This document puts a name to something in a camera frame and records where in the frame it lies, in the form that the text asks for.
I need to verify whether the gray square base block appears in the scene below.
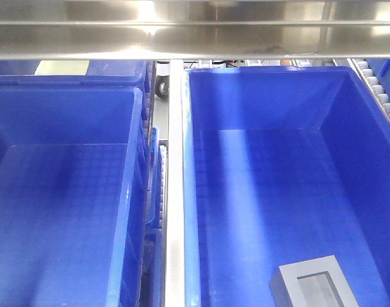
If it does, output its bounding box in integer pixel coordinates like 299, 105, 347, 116
269, 255, 359, 306

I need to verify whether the large blue bin right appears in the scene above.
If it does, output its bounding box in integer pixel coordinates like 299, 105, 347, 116
183, 67, 390, 306

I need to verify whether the large blue bin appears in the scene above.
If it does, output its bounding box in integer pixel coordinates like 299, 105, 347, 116
183, 67, 390, 306
0, 85, 149, 306

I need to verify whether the large blue bin left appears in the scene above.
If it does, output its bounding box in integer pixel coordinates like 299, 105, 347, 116
0, 85, 149, 306

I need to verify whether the steel divider bar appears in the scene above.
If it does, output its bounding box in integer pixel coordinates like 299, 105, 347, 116
165, 59, 185, 306

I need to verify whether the steel shelf rail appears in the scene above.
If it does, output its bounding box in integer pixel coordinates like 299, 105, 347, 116
0, 1, 390, 59

